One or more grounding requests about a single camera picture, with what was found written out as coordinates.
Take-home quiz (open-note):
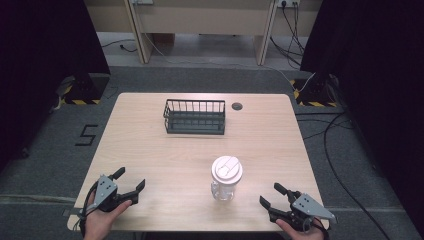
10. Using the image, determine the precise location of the beige wooden desk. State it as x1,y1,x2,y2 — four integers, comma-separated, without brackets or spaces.
83,0,325,66

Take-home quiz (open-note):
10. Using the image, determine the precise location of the bundle of black cables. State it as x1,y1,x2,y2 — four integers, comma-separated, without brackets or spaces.
269,1,306,70

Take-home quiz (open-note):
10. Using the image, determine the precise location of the stand base with hazard tape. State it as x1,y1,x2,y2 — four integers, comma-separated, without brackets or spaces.
288,72,340,109
54,73,111,106

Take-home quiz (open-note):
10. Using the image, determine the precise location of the short black floor cable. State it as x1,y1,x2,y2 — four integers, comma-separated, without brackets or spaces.
100,38,139,54

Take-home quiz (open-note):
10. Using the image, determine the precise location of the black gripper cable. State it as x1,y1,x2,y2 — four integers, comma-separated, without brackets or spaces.
78,182,100,238
311,217,330,240

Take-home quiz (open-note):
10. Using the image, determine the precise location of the white wall socket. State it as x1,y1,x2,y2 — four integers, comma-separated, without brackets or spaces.
277,0,301,9

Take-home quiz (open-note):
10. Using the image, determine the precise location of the black curtain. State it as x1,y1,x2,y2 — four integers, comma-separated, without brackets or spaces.
0,0,111,172
299,0,424,231

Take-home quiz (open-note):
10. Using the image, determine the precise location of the person's right hand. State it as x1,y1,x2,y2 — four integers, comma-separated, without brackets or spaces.
275,218,326,240

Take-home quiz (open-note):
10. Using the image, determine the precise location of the long black floor cable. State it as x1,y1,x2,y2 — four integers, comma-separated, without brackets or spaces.
294,111,392,240

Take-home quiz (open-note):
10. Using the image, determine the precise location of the clear cup with white lid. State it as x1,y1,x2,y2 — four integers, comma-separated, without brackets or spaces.
210,155,244,202

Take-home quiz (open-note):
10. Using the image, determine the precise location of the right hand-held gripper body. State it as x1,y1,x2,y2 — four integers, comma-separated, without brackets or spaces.
289,193,338,233

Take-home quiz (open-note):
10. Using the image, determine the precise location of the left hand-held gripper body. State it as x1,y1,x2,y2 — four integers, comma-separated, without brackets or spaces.
87,175,125,213

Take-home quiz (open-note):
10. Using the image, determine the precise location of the black wire basket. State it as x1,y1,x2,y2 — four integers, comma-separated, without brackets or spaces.
162,98,227,136

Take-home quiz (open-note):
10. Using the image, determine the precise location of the person's left hand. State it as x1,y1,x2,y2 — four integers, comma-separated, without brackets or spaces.
82,199,133,240

